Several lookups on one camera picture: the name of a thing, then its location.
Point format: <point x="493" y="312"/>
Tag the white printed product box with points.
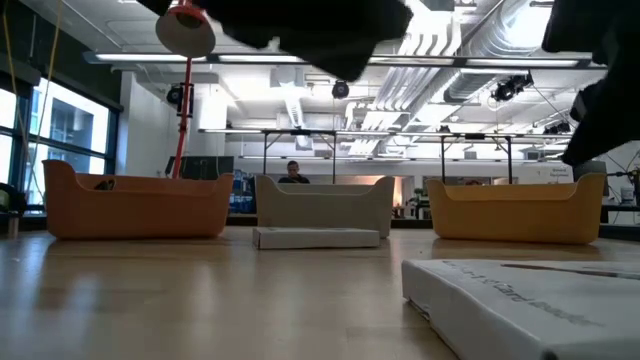
<point x="315" y="238"/>
<point x="500" y="310"/>

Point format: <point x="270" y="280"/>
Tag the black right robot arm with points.
<point x="590" y="22"/>

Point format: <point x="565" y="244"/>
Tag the yellow plastic bin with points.
<point x="500" y="215"/>

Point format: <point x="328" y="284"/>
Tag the grey plastic bin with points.
<point x="325" y="205"/>

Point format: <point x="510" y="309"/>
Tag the orange plastic bin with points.
<point x="150" y="210"/>

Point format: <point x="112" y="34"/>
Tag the grey monitor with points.
<point x="590" y="170"/>

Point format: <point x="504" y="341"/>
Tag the person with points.
<point x="293" y="172"/>

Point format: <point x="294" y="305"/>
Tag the red desk lamp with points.
<point x="187" y="37"/>

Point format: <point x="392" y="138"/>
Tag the black monitor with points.
<point x="210" y="167"/>

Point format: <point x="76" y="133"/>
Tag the blue crate stack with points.
<point x="242" y="202"/>

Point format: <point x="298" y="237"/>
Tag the black hanging camera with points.
<point x="340" y="90"/>

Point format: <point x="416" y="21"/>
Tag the black background rig frame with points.
<point x="300" y="132"/>
<point x="475" y="135"/>

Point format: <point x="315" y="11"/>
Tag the black aluminium rig frame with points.
<point x="212" y="58"/>

